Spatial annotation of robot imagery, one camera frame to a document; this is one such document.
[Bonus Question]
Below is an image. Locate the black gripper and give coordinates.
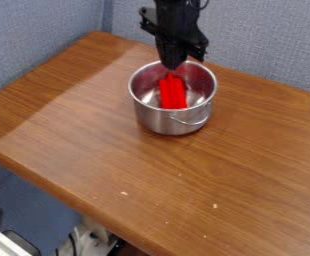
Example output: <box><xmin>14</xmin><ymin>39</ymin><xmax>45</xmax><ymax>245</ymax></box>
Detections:
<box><xmin>138</xmin><ymin>0</ymin><xmax>209</xmax><ymax>70</ymax></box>

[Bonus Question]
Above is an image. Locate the red block object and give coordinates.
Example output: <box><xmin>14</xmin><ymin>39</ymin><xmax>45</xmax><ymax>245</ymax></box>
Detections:
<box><xmin>157</xmin><ymin>73</ymin><xmax>187</xmax><ymax>109</ymax></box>

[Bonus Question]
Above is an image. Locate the silver metal pot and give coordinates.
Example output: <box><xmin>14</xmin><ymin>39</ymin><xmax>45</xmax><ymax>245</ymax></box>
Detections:
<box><xmin>128</xmin><ymin>61</ymin><xmax>217</xmax><ymax>136</ymax></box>

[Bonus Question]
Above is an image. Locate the white object under table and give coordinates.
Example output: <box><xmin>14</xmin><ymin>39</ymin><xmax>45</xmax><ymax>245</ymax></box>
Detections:
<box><xmin>52</xmin><ymin>217</ymin><xmax>118</xmax><ymax>256</ymax></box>

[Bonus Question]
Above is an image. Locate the striped grey white object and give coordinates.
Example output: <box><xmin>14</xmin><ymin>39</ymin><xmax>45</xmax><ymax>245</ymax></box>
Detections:
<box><xmin>0</xmin><ymin>230</ymin><xmax>41</xmax><ymax>256</ymax></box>

